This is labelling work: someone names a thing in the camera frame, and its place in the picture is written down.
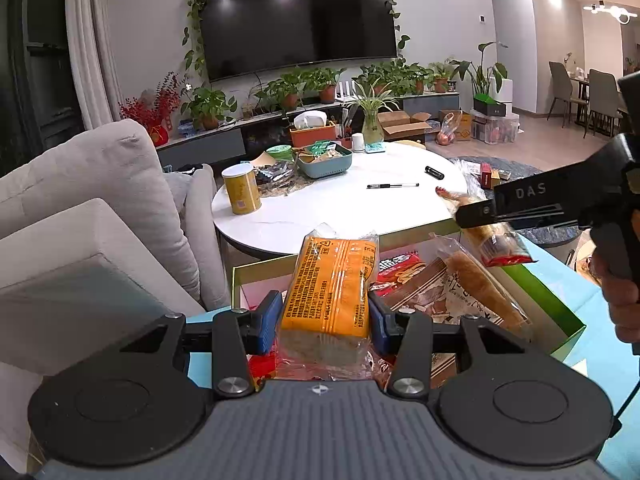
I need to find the row of potted green plants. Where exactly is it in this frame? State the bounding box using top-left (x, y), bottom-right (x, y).
top-left (181, 60), bottom-right (456, 131)

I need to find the grey television stand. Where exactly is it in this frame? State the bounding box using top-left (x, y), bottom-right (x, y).
top-left (160, 91), bottom-right (461, 168)

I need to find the pile of dark wrappers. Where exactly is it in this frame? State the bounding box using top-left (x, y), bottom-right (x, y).
top-left (255, 160), bottom-right (301, 196)

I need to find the dark window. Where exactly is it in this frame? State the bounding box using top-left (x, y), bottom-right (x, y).
top-left (0, 0), bottom-right (86, 181)

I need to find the tall leafy plant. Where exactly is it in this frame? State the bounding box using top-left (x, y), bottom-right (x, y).
top-left (450, 41), bottom-right (508, 101)

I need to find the black cable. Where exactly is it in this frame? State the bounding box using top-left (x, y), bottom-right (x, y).
top-left (614, 382), bottom-right (640, 423)

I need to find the clear storage box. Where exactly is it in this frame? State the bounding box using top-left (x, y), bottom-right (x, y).
top-left (470, 112), bottom-right (521, 146)

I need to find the green cardboard box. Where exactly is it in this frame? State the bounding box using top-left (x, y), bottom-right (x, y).
top-left (232, 220), bottom-right (587, 367)

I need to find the white round table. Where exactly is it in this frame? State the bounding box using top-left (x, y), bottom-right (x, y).
top-left (212, 141), bottom-right (468, 261)

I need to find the clear long bread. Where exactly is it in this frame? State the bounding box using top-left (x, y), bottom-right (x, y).
top-left (431, 232), bottom-right (533, 333)

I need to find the orange sliced cake packet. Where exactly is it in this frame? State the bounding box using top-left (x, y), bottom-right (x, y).
top-left (276, 232), bottom-right (380, 381)

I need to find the grey dining chair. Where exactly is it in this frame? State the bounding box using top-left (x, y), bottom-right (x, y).
top-left (547, 61), bottom-right (590, 126)
top-left (585, 69), bottom-right (625, 138)

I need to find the black wall television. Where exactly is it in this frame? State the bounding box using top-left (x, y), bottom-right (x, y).
top-left (194, 0), bottom-right (398, 83)

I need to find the yellow carton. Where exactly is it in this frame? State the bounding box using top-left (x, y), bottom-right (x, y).
top-left (442, 110), bottom-right (473, 142)

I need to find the plastic bag of fruit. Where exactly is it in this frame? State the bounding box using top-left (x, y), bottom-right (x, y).
top-left (437, 112), bottom-right (463, 147)

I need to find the orange tissue box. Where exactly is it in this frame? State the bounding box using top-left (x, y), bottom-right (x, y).
top-left (290, 110), bottom-right (337, 148)

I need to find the ceiling lamp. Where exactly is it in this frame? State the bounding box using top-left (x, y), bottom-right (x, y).
top-left (582, 0), bottom-right (632, 25)

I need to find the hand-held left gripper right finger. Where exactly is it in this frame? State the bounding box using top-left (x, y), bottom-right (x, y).
top-left (367, 290), bottom-right (551, 400)

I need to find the white floor appliance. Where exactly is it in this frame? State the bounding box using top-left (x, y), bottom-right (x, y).
top-left (492, 77), bottom-right (513, 116)

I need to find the clear plastic bag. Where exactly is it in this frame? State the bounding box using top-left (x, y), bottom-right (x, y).
top-left (457, 159), bottom-right (493, 197)

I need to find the light grey sofa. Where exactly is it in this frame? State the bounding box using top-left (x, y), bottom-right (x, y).
top-left (0, 119), bottom-right (208, 466)

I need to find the teal plastic basket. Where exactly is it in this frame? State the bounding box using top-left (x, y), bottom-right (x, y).
top-left (296, 142), bottom-right (353, 180)

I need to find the white curtain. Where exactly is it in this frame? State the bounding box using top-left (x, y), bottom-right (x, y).
top-left (65, 0), bottom-right (126, 131)

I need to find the red lion print snack packet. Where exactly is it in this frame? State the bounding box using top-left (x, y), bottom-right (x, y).
top-left (370, 251), bottom-right (428, 296)

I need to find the glass vase with plant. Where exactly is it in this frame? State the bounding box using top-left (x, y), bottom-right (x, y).
top-left (345, 80), bottom-right (401, 145)

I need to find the red berry plant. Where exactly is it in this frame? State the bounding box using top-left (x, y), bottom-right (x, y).
top-left (119, 72), bottom-right (181, 147)

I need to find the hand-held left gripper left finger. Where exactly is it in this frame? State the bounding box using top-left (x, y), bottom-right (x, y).
top-left (92, 290), bottom-right (284, 400)

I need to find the open cardboard box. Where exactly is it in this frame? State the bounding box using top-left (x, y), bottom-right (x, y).
top-left (377, 110), bottom-right (433, 142)

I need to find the red end bread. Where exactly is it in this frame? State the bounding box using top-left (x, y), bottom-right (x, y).
top-left (434, 185), bottom-right (536, 267)

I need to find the dining table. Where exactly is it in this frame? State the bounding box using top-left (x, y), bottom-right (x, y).
top-left (567, 74), bottom-right (631, 126)

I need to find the brown striped snack packet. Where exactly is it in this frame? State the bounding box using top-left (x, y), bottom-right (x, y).
top-left (382, 257), bottom-right (451, 326)

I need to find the white cushion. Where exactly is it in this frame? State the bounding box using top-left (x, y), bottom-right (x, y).
top-left (162, 162), bottom-right (236, 311)

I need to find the yellow snack can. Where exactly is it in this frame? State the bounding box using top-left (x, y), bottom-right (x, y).
top-left (221, 164), bottom-right (262, 216)

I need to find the green and black box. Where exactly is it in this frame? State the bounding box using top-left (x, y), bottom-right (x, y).
top-left (472, 92), bottom-right (507, 118)

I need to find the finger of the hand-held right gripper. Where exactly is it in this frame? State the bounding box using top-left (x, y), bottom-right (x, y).
top-left (455, 200), bottom-right (496, 229)

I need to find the light blue table cover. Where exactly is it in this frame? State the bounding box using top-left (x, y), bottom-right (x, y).
top-left (185, 232), bottom-right (640, 480)

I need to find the person's right hand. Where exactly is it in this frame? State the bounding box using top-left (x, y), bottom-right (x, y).
top-left (590, 252), bottom-right (640, 343)

